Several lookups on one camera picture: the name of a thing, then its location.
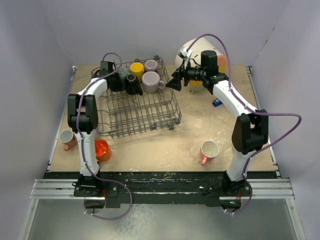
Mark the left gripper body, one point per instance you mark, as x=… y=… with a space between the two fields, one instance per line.
x=117 y=86

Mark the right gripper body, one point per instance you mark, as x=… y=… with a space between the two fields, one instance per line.
x=191 y=73

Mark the grey mug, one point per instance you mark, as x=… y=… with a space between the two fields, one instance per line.
x=123 y=72

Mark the white mug black handle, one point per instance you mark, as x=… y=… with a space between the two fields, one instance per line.
x=132 y=85

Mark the lavender mug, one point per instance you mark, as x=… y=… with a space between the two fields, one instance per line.
x=152 y=82

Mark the yellow mug black handle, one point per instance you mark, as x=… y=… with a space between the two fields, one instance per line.
x=137 y=69

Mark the purple mug black handle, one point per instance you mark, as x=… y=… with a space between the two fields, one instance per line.
x=151 y=66

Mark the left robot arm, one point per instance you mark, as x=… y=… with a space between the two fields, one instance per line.
x=82 y=118

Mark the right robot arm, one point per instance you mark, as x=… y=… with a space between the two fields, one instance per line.
x=250 y=131

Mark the orange mug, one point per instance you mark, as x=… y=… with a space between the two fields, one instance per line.
x=102 y=151

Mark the salmon pink mug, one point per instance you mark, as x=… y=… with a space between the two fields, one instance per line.
x=68 y=139

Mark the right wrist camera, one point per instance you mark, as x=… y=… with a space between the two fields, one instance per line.
x=184 y=53

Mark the grey wire dish rack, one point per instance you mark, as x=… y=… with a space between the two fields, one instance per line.
x=121 y=114

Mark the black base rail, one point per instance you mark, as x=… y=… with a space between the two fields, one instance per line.
x=208 y=188

